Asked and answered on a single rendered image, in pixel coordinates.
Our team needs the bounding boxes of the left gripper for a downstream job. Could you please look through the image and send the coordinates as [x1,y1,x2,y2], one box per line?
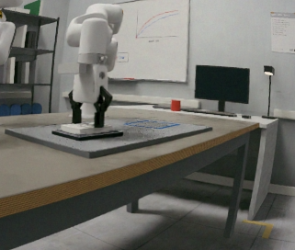
[68,64,113,128]

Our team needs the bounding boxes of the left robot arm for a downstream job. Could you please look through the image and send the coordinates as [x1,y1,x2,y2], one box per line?
[58,4,123,118]

